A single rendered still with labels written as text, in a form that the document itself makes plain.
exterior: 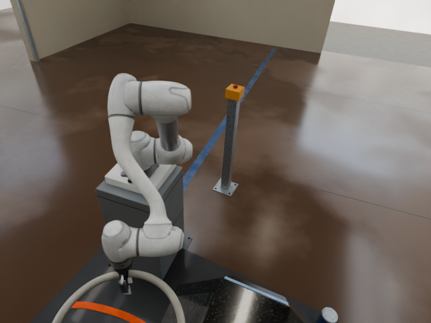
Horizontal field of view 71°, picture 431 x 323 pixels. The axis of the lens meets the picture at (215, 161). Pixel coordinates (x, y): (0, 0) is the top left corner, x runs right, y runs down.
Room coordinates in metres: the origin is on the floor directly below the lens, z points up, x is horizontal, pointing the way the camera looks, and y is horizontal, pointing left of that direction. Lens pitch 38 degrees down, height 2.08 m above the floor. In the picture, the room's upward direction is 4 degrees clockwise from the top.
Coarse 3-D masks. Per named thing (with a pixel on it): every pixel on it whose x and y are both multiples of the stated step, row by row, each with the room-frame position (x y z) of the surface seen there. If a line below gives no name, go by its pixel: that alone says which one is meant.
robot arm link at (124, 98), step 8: (120, 80) 1.09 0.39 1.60; (128, 80) 1.10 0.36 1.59; (136, 80) 1.14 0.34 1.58; (112, 88) 1.06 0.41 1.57; (120, 88) 1.06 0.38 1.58; (128, 88) 1.06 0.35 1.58; (136, 88) 1.06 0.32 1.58; (112, 96) 1.04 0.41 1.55; (120, 96) 1.03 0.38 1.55; (128, 96) 1.03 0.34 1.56; (136, 96) 1.03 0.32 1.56; (112, 104) 1.01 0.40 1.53; (120, 104) 1.01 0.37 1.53; (128, 104) 1.02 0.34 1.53; (136, 104) 1.02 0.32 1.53; (112, 112) 0.99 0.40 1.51; (120, 112) 0.99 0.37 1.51; (128, 112) 1.01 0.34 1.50; (136, 112) 1.03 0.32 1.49
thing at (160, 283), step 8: (112, 272) 0.67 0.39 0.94; (128, 272) 0.68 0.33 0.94; (136, 272) 0.68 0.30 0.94; (144, 272) 0.69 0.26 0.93; (96, 280) 0.64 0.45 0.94; (104, 280) 0.64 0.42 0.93; (152, 280) 0.66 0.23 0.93; (160, 280) 0.66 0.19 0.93; (80, 288) 0.60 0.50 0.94; (88, 288) 0.60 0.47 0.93; (160, 288) 0.63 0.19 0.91; (168, 288) 0.63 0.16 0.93; (72, 296) 0.57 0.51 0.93; (80, 296) 0.57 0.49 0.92; (168, 296) 0.60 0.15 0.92; (176, 296) 0.60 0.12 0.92; (64, 304) 0.53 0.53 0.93; (72, 304) 0.54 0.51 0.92; (176, 304) 0.57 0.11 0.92; (64, 312) 0.51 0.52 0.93; (176, 312) 0.54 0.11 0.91; (56, 320) 0.48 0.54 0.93; (184, 320) 0.51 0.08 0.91
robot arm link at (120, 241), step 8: (112, 224) 0.68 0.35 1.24; (120, 224) 0.68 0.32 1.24; (104, 232) 0.65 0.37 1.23; (112, 232) 0.65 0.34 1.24; (120, 232) 0.65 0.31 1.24; (128, 232) 0.67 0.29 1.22; (136, 232) 0.69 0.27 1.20; (104, 240) 0.63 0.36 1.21; (112, 240) 0.63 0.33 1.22; (120, 240) 0.63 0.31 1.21; (128, 240) 0.65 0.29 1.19; (136, 240) 0.65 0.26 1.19; (104, 248) 0.63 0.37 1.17; (112, 248) 0.62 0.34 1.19; (120, 248) 0.62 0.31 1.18; (128, 248) 0.63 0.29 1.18; (136, 248) 0.64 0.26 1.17; (112, 256) 0.62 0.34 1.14; (120, 256) 0.62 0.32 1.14; (128, 256) 0.63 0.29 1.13
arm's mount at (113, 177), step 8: (112, 168) 1.43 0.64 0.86; (120, 168) 1.43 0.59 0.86; (160, 168) 1.46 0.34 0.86; (168, 168) 1.46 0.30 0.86; (112, 176) 1.35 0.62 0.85; (120, 176) 1.36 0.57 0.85; (152, 176) 1.38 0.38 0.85; (160, 176) 1.38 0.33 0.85; (168, 176) 1.44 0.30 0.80; (112, 184) 1.33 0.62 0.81; (120, 184) 1.32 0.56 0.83; (128, 184) 1.30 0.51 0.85; (160, 184) 1.35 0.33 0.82
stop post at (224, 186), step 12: (228, 96) 2.20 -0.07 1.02; (240, 96) 2.18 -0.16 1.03; (228, 108) 2.21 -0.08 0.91; (228, 120) 2.21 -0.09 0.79; (228, 132) 2.21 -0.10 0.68; (228, 144) 2.20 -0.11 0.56; (228, 156) 2.20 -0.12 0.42; (228, 168) 2.19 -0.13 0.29; (228, 180) 2.19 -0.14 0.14; (228, 192) 2.16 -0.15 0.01
